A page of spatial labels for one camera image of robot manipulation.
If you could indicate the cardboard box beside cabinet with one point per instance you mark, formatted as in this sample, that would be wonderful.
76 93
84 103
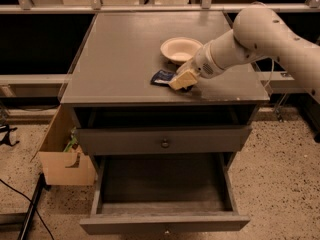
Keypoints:
59 167

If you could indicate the metal rail frame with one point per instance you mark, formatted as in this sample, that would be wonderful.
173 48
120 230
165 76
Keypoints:
50 9

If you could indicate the black floor bar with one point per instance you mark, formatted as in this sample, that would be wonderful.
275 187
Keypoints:
27 222

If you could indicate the closed grey top drawer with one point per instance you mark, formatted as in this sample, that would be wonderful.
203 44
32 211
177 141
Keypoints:
138 141

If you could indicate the grey wooden drawer cabinet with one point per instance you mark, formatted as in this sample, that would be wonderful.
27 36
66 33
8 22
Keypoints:
110 85

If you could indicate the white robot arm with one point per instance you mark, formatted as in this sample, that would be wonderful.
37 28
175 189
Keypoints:
257 32

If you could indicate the green item in box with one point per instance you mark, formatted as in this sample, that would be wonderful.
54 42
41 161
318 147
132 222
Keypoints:
72 141

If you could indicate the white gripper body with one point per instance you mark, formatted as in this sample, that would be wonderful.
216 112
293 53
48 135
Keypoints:
204 65

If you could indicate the open grey middle drawer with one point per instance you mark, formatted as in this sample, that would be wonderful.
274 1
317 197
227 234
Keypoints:
163 194

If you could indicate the white paper bowl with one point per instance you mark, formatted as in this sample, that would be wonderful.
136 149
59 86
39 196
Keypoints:
179 50

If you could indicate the blue rxbar blueberry wrapper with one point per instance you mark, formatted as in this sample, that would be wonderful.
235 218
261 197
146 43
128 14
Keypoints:
162 78

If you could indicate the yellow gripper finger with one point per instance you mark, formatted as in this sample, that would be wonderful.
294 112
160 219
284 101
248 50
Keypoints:
184 80
187 66

